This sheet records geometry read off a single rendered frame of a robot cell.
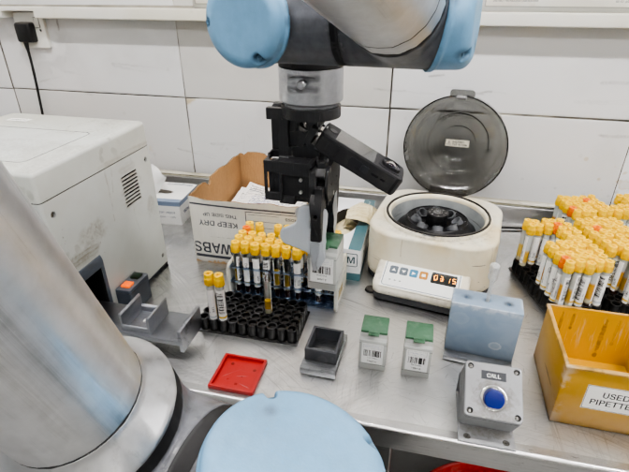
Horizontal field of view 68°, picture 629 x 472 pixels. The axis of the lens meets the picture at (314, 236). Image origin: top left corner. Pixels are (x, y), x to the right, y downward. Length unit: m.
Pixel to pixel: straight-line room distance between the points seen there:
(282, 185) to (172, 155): 0.80
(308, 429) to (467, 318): 0.46
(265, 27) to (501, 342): 0.56
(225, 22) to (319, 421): 0.32
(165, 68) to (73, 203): 0.61
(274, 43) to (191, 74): 0.86
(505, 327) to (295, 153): 0.40
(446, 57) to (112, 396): 0.33
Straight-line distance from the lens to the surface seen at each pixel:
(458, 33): 0.38
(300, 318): 0.79
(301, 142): 0.57
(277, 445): 0.31
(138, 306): 0.82
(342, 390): 0.71
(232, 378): 0.73
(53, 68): 1.49
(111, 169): 0.84
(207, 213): 0.95
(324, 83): 0.53
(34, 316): 0.24
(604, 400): 0.72
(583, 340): 0.82
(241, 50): 0.42
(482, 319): 0.74
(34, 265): 0.24
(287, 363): 0.75
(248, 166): 1.19
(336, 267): 0.62
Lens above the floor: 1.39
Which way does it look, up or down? 28 degrees down
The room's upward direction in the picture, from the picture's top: straight up
